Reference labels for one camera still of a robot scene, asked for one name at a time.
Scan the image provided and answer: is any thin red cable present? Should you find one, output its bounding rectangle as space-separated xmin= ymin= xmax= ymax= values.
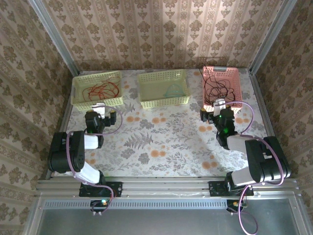
xmin=97 ymin=82 xmax=120 ymax=100
xmin=82 ymin=84 xmax=108 ymax=101
xmin=101 ymin=75 xmax=121 ymax=97
xmin=88 ymin=85 xmax=111 ymax=98

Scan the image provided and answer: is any thin green cable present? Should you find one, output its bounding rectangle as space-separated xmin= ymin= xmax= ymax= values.
xmin=166 ymin=87 xmax=182 ymax=97

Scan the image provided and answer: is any thin teal cable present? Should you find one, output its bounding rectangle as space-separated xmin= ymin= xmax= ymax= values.
xmin=163 ymin=84 xmax=183 ymax=97

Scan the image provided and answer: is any yellow-green plastic basket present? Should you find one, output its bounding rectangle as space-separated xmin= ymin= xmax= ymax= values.
xmin=70 ymin=70 xmax=124 ymax=112
xmin=137 ymin=69 xmax=191 ymax=108

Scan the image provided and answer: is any floral patterned table cover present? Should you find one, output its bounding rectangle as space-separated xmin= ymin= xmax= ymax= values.
xmin=60 ymin=70 xmax=281 ymax=177

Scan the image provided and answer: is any pink plastic basket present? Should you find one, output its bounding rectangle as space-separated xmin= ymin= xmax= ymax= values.
xmin=202 ymin=66 xmax=243 ymax=115

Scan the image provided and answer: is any grey sheet metal tray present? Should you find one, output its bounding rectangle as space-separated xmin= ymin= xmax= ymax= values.
xmin=24 ymin=197 xmax=309 ymax=235

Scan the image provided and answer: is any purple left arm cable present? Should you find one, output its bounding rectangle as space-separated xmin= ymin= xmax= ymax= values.
xmin=66 ymin=105 xmax=124 ymax=204

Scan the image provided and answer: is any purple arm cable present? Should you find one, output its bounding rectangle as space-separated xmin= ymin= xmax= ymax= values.
xmin=66 ymin=105 xmax=124 ymax=204
xmin=224 ymin=100 xmax=286 ymax=235

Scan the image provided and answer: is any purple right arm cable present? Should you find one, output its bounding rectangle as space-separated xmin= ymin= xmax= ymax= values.
xmin=224 ymin=100 xmax=286 ymax=235

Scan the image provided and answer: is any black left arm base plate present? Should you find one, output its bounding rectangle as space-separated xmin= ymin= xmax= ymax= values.
xmin=78 ymin=181 xmax=123 ymax=198

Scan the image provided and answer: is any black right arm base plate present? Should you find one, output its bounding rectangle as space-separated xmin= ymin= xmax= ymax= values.
xmin=209 ymin=180 xmax=255 ymax=198

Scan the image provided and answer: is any aluminium frame post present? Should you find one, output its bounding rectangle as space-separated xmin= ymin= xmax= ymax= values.
xmin=249 ymin=0 xmax=298 ymax=74
xmin=27 ymin=0 xmax=81 ymax=76

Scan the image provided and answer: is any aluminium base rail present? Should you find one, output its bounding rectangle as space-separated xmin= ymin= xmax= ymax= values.
xmin=36 ymin=176 xmax=300 ymax=199

